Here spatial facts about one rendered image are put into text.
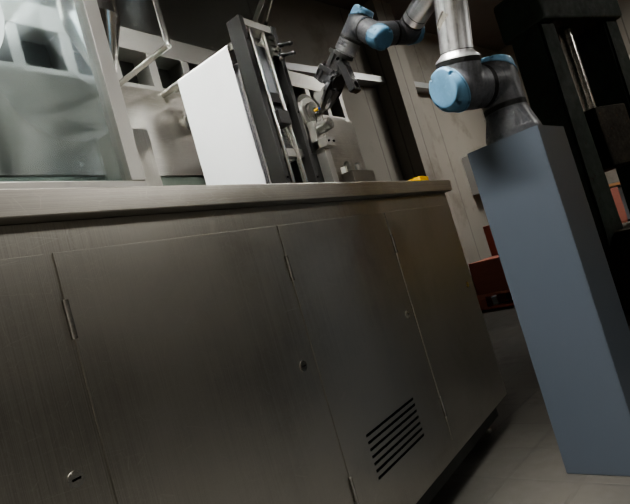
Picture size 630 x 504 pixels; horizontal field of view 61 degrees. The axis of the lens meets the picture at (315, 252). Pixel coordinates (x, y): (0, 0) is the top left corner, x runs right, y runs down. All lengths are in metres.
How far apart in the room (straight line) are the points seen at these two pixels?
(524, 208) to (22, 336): 1.18
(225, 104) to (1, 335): 1.12
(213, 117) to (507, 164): 0.88
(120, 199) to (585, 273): 1.09
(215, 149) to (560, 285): 1.07
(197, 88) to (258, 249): 0.84
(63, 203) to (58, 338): 0.18
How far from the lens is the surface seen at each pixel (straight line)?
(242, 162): 1.65
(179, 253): 0.93
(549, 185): 1.46
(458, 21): 1.51
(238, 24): 1.60
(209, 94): 1.76
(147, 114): 1.85
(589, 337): 1.50
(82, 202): 0.83
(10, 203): 0.78
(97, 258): 0.84
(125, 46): 1.95
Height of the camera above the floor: 0.67
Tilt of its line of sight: 3 degrees up
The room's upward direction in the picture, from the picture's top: 16 degrees counter-clockwise
